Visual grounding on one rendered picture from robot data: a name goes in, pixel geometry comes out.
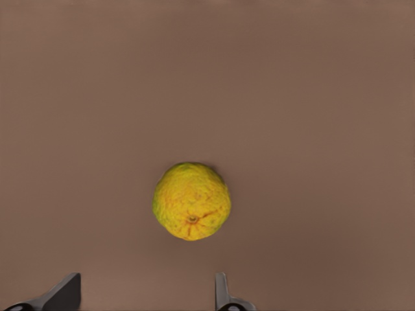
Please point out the yellow-orange citrus fruit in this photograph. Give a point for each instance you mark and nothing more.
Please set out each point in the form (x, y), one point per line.
(191, 201)

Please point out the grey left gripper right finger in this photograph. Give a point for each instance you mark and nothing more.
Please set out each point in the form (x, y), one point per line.
(223, 296)

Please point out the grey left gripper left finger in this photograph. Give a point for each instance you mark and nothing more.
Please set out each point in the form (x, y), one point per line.
(61, 296)

